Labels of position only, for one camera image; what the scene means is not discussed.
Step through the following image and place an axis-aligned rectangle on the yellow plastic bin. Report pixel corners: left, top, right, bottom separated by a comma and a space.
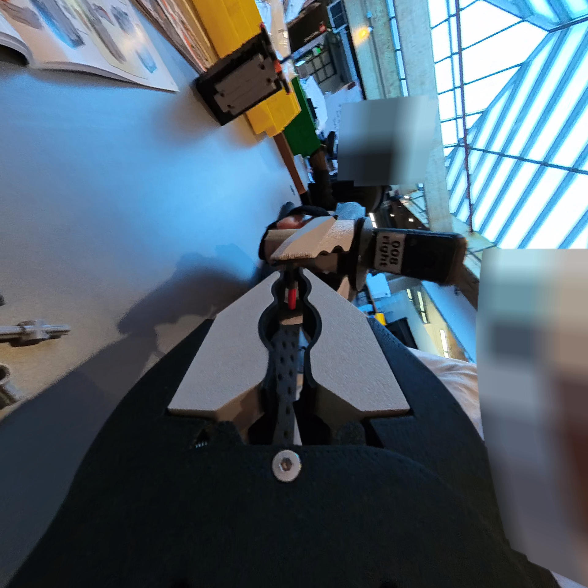
190, 0, 302, 137

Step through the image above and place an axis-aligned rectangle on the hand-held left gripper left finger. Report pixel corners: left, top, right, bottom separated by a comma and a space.
167, 270, 282, 445

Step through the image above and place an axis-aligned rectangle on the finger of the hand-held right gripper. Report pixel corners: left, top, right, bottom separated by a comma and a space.
275, 255, 344, 277
269, 216, 356, 263

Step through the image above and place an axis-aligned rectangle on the small grey round toy part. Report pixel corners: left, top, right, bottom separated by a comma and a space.
0, 363, 22, 410

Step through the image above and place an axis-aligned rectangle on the open instruction booklet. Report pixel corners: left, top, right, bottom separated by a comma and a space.
0, 0, 180, 94

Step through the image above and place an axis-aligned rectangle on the green plastic bin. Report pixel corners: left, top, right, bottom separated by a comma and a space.
282, 76, 322, 160

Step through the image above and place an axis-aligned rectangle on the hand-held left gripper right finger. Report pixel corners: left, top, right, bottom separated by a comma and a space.
299, 269, 411, 445

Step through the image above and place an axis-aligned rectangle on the black perforated toy beam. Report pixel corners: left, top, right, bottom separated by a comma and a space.
268, 317, 305, 445

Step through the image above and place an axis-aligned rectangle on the black grey toy module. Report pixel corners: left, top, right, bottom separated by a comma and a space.
195, 25, 291, 127

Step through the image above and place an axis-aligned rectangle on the black carton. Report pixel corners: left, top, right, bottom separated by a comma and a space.
287, 11, 331, 49

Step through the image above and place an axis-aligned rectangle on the grey toy axle piece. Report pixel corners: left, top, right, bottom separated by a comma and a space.
0, 320, 71, 346

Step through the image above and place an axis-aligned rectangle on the blue orange leaflet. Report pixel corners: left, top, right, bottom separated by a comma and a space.
133, 0, 219, 74

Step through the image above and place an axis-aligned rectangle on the grey desk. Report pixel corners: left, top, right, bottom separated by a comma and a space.
0, 0, 318, 423

